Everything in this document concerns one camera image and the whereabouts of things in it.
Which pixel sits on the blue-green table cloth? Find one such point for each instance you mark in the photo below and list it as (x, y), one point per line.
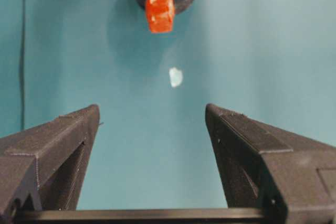
(157, 142)

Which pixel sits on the small white paper scrap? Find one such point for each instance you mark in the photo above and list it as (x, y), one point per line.
(175, 77)

